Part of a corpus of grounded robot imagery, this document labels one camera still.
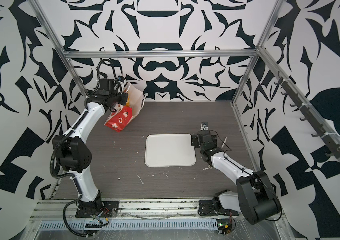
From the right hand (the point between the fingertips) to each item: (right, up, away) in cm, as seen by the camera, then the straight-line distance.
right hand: (203, 134), depth 89 cm
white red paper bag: (-49, +11, +2) cm, 50 cm away
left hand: (-46, +25, -1) cm, 52 cm away
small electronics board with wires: (+6, -41, -18) cm, 45 cm away
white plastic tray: (-20, -10, +5) cm, 23 cm away
